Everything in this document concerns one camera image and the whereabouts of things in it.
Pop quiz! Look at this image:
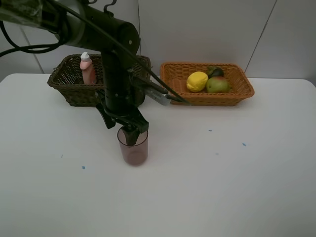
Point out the green red pear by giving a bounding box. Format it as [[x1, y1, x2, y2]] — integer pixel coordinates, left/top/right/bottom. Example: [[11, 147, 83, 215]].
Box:
[[206, 77, 232, 93]]

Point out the translucent pink plastic cup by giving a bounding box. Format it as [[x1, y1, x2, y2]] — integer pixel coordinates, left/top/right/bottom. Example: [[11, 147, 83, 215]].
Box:
[[117, 127, 149, 166]]

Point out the yellow lemon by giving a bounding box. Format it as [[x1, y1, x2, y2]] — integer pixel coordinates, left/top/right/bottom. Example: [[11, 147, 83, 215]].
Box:
[[186, 72, 208, 92]]

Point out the pink bottle with white cap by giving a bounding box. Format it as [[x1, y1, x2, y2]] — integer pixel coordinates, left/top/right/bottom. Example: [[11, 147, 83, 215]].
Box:
[[80, 52, 96, 85]]

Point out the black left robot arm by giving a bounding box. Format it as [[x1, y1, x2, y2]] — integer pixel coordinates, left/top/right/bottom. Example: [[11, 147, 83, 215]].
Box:
[[0, 0, 150, 146]]

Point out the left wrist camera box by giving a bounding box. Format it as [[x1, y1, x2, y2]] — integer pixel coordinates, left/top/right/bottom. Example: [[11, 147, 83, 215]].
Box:
[[144, 85, 171, 106]]

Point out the dark mangosteen with green calyx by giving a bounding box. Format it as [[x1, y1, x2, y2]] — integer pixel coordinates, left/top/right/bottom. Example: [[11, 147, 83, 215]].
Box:
[[206, 66, 224, 79]]

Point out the dark brown wicker basket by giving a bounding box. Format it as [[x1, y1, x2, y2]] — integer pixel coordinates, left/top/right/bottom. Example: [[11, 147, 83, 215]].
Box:
[[47, 53, 151, 107]]

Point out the orange wicker basket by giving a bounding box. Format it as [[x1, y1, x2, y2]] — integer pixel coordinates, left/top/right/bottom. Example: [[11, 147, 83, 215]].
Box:
[[160, 62, 255, 106]]

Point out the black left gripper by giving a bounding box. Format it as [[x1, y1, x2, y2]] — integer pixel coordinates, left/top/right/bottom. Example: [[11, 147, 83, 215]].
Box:
[[95, 71, 149, 146]]

